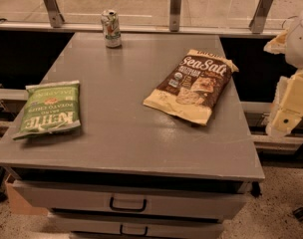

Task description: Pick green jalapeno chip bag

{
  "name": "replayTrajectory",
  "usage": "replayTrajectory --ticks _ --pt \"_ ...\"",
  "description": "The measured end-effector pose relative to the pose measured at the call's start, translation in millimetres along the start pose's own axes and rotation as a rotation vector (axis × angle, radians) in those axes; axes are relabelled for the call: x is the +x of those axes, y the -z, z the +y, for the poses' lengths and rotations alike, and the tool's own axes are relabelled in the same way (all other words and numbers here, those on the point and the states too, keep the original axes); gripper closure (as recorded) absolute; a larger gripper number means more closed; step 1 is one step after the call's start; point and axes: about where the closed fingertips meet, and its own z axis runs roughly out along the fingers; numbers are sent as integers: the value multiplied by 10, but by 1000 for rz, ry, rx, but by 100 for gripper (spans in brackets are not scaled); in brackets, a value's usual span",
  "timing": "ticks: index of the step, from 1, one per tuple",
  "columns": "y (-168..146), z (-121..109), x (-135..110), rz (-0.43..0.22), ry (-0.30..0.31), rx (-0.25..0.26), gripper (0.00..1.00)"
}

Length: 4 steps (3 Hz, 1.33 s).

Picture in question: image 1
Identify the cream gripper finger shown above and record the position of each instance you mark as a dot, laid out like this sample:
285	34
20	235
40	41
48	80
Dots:
277	45
287	108

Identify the green jalapeno chip bag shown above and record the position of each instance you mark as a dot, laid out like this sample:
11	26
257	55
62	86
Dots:
50	108

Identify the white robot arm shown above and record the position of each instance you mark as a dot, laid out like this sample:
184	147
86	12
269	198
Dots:
294	44

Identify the brown sea salt chip bag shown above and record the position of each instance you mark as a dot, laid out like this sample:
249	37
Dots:
193	88

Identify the black caster wheel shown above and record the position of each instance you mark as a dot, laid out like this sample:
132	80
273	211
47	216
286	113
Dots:
298	214

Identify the upper grey drawer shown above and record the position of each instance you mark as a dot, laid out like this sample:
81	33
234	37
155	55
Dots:
144	201

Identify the grey drawer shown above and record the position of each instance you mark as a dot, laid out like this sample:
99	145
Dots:
143	228
144	201

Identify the lower grey drawer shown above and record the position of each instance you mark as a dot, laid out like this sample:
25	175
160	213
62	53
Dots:
143	228

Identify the right metal railing bracket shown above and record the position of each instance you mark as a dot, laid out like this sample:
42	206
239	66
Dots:
258	21

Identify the metal railing bracket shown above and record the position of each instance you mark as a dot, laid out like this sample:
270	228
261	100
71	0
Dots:
258	21
55	17
174	15

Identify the middle metal railing bracket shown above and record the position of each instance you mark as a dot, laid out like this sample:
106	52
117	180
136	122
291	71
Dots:
174	15

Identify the left metal railing bracket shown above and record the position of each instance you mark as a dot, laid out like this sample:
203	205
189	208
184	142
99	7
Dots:
55	17

